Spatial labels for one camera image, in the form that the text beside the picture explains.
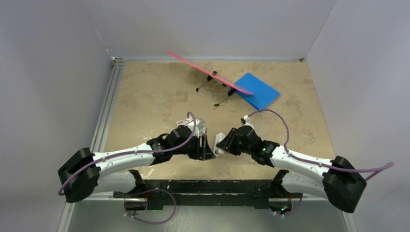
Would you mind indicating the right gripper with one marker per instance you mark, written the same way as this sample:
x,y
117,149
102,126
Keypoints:
x,y
226,144

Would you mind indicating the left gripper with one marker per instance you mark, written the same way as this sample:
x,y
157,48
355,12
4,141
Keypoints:
x,y
208,154

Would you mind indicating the red white staple box sleeve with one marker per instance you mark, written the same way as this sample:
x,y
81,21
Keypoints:
x,y
183,122

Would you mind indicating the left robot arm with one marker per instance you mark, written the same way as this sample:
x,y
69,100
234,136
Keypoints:
x,y
82,173

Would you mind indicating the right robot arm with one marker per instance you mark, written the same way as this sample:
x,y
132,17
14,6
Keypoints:
x,y
333,179

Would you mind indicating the pink board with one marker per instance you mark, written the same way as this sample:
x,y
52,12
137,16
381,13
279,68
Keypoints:
x,y
213,74

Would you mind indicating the blue folder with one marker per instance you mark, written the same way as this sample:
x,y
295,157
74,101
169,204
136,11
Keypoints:
x,y
263,94

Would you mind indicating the black base bar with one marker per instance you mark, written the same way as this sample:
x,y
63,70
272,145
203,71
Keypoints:
x,y
256,193

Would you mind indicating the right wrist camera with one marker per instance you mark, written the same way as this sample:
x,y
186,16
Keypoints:
x,y
245,121

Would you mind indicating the black wire stand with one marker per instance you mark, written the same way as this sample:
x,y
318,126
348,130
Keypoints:
x,y
214,90

